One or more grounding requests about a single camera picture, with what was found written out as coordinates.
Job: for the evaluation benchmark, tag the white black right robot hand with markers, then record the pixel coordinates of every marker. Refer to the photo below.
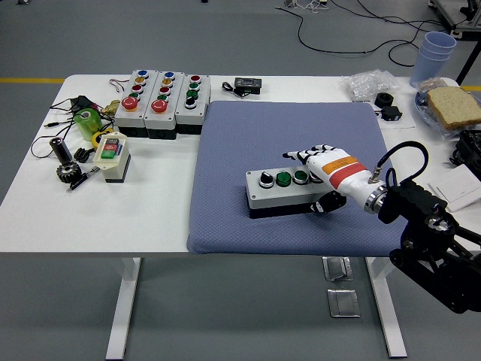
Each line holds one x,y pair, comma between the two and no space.
345,171

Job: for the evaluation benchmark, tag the grey four-button control box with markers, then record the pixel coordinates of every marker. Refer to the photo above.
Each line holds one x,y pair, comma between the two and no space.
270,197

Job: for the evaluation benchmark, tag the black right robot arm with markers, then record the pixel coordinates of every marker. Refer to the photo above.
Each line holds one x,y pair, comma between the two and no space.
424,218

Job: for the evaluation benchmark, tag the grey five-button control box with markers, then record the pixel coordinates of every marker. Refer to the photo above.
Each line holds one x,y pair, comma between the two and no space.
127,117
159,120

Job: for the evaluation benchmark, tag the small black block part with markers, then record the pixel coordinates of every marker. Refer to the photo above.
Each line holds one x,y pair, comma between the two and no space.
392,113

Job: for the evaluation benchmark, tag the clear bag of parts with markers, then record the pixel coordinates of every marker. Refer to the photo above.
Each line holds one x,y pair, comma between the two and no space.
370,82

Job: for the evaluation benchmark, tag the open metal floor socket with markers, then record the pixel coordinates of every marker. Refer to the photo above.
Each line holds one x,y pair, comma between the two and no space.
336,269

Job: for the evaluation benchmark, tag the blue-grey quilted mat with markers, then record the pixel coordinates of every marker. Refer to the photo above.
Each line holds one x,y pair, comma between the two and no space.
244,131

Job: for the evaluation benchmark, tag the flat white box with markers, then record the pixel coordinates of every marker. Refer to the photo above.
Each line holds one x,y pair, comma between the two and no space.
460,184

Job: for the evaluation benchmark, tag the black device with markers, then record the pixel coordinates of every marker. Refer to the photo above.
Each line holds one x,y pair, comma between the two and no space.
469,148

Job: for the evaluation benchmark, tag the bread slice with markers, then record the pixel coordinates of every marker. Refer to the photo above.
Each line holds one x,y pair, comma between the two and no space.
454,107

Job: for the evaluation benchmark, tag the black digital meter module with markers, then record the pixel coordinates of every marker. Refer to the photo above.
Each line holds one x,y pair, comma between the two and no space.
248,85

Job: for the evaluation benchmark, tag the closed metal floor socket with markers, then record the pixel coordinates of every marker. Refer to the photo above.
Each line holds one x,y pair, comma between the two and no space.
342,302

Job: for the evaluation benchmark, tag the stacked pale blue cups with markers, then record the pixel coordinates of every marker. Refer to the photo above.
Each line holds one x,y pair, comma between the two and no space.
428,64

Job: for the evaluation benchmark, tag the white table leg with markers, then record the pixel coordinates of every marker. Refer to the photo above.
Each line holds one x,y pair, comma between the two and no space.
387,301
124,301

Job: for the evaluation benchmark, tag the black stand leg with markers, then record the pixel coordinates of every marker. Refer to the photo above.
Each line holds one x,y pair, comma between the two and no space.
467,60

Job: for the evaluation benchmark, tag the grey control box black selector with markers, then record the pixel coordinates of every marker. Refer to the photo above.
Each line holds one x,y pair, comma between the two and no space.
189,114

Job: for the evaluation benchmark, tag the brass fitting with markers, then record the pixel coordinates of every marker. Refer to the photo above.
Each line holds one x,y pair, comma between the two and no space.
111,108

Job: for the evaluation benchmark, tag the yellow tape roll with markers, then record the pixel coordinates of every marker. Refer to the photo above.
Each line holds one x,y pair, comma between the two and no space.
95,138

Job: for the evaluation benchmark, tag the green tape roll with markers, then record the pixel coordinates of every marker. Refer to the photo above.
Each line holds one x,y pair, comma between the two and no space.
89,126

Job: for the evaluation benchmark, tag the small black toothed part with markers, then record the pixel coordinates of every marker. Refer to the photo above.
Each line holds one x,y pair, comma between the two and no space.
82,155

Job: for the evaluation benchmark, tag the black pen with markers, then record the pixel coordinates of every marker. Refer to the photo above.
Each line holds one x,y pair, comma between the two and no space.
80,181

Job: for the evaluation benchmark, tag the black power adapter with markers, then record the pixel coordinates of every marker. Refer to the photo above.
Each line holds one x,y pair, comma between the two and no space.
83,103

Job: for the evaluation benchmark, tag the black metal gear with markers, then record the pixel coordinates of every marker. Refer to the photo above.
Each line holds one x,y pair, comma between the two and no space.
69,173

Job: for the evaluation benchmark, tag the black metal cylinder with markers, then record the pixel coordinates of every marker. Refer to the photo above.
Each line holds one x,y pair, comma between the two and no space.
62,152

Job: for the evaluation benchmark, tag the aluminium frame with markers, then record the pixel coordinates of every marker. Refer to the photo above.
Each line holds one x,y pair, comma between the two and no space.
451,13

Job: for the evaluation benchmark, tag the white red-green switch box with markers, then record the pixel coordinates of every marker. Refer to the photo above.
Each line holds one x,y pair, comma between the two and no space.
112,165

